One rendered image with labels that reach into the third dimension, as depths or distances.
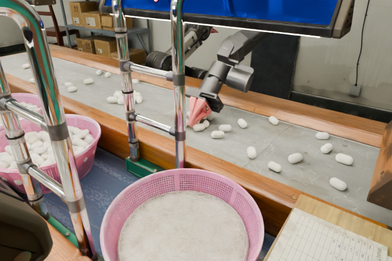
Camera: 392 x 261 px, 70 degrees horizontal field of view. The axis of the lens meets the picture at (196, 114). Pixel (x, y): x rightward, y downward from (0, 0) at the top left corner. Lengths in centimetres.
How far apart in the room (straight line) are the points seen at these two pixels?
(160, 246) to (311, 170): 37
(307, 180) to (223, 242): 25
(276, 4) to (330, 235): 40
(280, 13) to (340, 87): 230
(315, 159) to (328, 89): 214
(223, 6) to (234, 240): 44
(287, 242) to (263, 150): 31
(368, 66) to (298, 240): 237
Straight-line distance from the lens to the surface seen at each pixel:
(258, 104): 92
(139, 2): 76
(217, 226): 54
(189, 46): 147
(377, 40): 271
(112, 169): 78
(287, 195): 57
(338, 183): 65
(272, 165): 66
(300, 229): 50
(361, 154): 81
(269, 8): 57
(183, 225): 54
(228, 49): 83
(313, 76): 284
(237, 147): 73
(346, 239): 51
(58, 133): 38
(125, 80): 63
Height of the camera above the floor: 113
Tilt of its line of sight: 26 degrees down
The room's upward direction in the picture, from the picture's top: straight up
